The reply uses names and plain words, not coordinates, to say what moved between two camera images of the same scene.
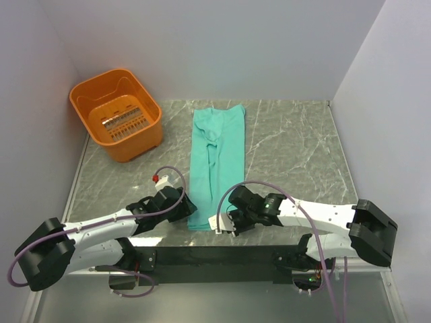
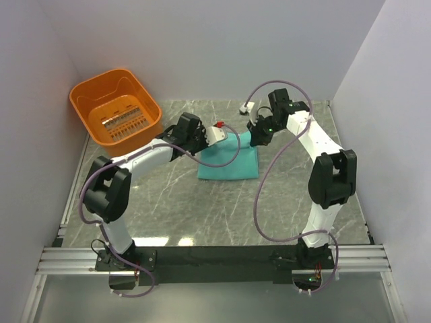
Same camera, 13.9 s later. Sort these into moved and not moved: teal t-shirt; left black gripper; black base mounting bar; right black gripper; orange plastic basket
Moved: right black gripper; teal t-shirt; left black gripper
Not moved: black base mounting bar; orange plastic basket
